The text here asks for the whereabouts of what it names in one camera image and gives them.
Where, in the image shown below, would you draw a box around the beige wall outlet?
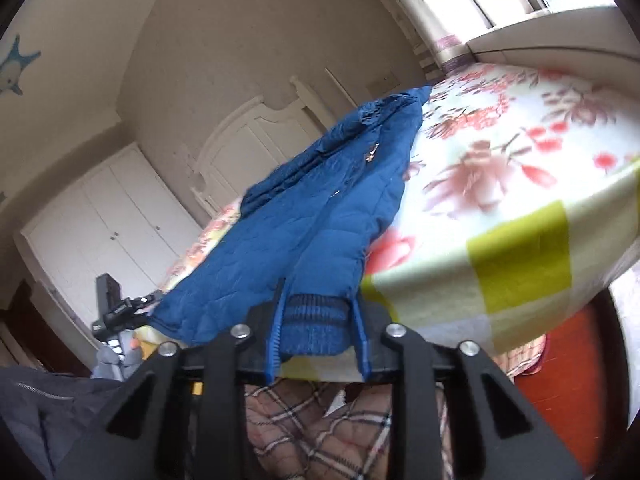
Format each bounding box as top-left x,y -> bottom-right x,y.
366,72 -> 402,94

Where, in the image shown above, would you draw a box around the blue quilted jacket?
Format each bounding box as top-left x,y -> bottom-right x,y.
149,84 -> 434,367

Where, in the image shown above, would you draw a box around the white window sill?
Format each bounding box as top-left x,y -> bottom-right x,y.
464,4 -> 640,69

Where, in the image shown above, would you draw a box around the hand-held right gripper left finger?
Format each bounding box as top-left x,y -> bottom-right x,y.
54,279 -> 289,480

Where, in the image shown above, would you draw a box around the white bed headboard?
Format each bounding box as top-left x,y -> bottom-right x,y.
189,75 -> 352,217

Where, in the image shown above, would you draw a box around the blue wall sticker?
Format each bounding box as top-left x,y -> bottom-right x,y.
0,34 -> 42,97

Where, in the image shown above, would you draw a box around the white wardrobe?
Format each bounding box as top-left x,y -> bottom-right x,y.
14,141 -> 202,352

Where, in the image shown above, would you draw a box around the grey cloth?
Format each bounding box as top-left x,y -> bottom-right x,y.
91,339 -> 147,382

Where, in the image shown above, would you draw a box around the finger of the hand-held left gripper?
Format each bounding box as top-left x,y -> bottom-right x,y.
130,289 -> 165,312

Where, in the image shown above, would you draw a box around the dark jacket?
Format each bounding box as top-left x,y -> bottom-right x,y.
0,364 -> 128,480

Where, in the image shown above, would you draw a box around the floral bedsheet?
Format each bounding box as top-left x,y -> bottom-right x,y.
134,62 -> 640,382

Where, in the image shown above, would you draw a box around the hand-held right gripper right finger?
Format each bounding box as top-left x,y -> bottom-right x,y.
351,295 -> 585,480

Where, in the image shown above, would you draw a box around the patterned curtain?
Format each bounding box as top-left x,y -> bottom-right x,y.
350,0 -> 497,70

